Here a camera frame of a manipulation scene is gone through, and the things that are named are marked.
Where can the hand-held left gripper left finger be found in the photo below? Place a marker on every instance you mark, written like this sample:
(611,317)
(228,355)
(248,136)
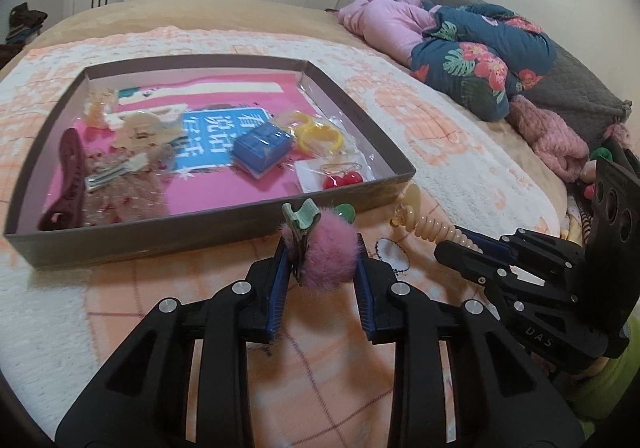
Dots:
(277,294)

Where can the beige bedspread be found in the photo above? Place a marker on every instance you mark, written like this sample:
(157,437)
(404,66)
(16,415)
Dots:
(250,20)

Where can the pale yellow bangle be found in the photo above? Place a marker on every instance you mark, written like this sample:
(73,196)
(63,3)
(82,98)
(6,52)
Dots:
(287,117)

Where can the glitter bow hair clip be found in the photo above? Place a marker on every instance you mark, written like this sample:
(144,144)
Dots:
(120,198)

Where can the blue floral quilt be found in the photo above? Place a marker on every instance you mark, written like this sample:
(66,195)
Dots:
(480,63)

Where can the grey pillow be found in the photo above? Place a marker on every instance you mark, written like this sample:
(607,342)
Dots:
(575,78)

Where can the pink pompom hair clip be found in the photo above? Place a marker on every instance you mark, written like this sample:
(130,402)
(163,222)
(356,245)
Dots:
(325,253)

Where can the person's right forearm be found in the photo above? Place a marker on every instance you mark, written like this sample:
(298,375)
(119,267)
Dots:
(605,393)

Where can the pink picture book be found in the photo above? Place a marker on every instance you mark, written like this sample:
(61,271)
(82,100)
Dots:
(240,193)

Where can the pink quilt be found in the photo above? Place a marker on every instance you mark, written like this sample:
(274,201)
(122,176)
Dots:
(385,25)

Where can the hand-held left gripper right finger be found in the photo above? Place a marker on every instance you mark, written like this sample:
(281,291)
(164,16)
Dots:
(364,299)

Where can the blue box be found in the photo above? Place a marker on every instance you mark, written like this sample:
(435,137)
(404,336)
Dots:
(262,146)

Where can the dark clothes pile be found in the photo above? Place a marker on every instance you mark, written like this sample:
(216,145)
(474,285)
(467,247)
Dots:
(25,23)

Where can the cream hair claw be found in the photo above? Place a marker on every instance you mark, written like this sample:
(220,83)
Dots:
(145,128)

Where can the green hair clip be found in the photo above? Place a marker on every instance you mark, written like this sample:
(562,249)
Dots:
(345,213)

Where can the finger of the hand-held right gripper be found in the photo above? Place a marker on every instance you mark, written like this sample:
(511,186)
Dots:
(467,264)
(545,253)

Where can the amber translucent hair clip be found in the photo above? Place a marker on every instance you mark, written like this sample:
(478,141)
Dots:
(97,110)

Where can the shallow grey cardboard box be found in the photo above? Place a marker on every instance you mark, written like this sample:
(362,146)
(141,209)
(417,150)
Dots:
(150,238)

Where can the pink knitted cloth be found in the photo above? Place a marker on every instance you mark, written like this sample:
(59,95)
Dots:
(550,138)

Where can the dark red hair claw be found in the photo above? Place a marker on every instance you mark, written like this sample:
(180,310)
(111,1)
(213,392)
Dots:
(72,168)

